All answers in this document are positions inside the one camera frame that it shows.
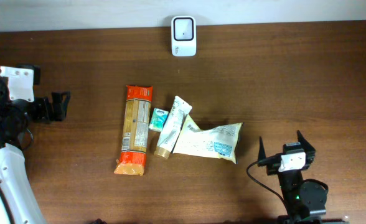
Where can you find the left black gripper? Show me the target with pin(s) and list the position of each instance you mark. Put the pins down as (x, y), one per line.
(47, 114)

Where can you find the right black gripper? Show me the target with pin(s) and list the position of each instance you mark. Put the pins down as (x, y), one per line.
(308, 149)

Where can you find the pale yellow snack bag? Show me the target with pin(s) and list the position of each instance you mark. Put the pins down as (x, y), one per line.
(216, 143)

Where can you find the orange spaghetti packet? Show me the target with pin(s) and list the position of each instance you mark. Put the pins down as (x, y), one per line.
(134, 143)

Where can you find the teal tissue pack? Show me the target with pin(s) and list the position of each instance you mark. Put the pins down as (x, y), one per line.
(158, 120)

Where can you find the white cream tube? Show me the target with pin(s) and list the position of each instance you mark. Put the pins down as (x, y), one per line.
(172, 127)

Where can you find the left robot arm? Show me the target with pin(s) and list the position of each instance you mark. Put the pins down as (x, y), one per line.
(17, 200)

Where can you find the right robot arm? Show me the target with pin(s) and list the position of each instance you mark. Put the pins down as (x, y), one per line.
(304, 199)

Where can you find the white barcode scanner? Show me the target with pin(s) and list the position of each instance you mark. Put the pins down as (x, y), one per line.
(183, 36)

